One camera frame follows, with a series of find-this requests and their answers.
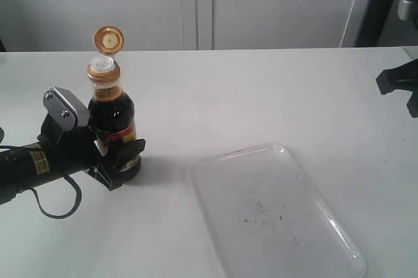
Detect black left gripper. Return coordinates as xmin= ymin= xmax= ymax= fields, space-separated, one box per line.
xmin=38 ymin=114 xmax=146 ymax=191

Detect dark soy sauce bottle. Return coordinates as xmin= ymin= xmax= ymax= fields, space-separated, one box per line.
xmin=86 ymin=25 xmax=142 ymax=181

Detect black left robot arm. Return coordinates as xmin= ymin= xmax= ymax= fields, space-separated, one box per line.
xmin=1 ymin=116 xmax=146 ymax=204

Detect white plastic tray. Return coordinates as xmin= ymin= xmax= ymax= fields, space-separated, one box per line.
xmin=190 ymin=143 xmax=367 ymax=277

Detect grey cabinet doors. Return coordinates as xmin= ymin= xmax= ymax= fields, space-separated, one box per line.
xmin=1 ymin=0 xmax=369 ymax=52

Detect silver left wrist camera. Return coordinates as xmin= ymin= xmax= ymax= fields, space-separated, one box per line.
xmin=43 ymin=86 xmax=90 ymax=131

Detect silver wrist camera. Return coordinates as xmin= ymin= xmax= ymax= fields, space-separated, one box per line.
xmin=397 ymin=0 xmax=417 ymax=21
xmin=43 ymin=86 xmax=90 ymax=131

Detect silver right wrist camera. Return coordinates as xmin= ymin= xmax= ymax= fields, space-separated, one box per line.
xmin=397 ymin=0 xmax=417 ymax=21

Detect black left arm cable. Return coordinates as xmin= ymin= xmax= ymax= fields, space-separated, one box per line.
xmin=0 ymin=126 xmax=82 ymax=220

